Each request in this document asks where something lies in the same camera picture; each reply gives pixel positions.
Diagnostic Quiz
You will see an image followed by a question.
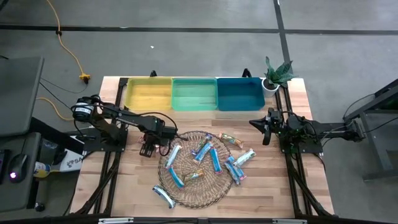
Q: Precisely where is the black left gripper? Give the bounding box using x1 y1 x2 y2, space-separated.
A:
139 124 169 158

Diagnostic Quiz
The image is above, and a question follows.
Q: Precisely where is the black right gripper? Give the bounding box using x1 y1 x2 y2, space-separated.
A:
249 107 282 146

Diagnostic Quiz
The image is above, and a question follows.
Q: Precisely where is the orange green granola bar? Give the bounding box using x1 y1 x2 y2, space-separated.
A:
218 131 244 149

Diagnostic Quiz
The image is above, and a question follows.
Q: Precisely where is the white green granola bar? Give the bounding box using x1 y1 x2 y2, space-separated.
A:
233 148 257 167

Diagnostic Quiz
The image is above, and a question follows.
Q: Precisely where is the white dark blue granola bar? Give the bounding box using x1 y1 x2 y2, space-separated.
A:
152 184 177 210

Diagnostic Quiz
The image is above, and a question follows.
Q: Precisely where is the orange blue granola bar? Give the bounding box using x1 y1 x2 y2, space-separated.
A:
184 169 205 182

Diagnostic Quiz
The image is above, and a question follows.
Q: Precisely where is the purple green granola bar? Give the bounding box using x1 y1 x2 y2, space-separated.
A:
190 133 213 156

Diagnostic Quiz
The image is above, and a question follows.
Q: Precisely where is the green snack packet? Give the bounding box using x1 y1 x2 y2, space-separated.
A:
224 161 242 186

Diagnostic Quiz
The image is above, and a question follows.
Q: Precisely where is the snake plant in white pot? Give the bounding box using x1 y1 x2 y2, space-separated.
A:
261 55 296 99

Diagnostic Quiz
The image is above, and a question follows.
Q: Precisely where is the blue plastic bin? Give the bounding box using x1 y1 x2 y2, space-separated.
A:
216 77 266 112

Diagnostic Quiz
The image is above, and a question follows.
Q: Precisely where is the yellow plastic bin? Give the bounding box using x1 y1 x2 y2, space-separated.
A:
125 77 174 111

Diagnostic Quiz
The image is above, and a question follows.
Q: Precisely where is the round woven straw placemat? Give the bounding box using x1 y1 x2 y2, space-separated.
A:
157 130 236 208

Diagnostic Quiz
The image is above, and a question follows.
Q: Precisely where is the teal plastic bin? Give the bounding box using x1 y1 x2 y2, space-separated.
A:
171 77 218 112

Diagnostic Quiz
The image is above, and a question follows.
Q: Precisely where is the white printed box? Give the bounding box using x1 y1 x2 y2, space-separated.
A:
58 148 85 173

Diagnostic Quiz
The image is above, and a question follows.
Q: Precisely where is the dark plastic bag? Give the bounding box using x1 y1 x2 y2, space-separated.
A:
39 138 68 166

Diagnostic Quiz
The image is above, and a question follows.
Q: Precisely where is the black diagonal desk beam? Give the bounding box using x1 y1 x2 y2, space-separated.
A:
29 117 85 155

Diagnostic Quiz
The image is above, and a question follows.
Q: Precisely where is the bottle with yellow label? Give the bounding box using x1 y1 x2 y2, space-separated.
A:
33 161 60 179

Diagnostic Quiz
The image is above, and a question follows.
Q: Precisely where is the black metal stand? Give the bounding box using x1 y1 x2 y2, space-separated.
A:
343 78 398 182

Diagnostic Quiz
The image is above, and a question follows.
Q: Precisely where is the black computer mouse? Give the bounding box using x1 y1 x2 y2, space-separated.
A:
7 153 29 184

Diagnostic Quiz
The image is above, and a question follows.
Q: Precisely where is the grey side desk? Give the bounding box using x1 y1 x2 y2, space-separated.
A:
0 132 42 213

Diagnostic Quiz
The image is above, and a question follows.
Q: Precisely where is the grey flat panel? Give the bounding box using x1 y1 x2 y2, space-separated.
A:
0 55 45 138

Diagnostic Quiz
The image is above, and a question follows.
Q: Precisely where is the dark keyboard edge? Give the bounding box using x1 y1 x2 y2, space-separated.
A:
0 149 7 185

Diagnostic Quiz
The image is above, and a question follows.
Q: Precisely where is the black right table frame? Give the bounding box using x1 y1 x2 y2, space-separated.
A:
273 86 333 217

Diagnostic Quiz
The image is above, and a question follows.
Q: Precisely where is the silver frame bracket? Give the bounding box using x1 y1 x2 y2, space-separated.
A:
272 218 308 224
98 217 134 224

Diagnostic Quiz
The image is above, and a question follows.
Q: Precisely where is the black table rail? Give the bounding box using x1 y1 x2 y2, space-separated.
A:
0 213 398 224

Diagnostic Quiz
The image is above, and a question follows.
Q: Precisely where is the black stand cable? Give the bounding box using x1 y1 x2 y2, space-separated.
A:
341 92 377 121

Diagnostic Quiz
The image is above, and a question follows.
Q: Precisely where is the yellow extension cord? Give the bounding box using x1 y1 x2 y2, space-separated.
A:
45 0 91 84
35 97 74 121

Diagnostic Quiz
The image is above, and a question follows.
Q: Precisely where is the thin black floor cable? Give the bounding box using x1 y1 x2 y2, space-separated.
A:
39 81 75 108
39 77 90 94

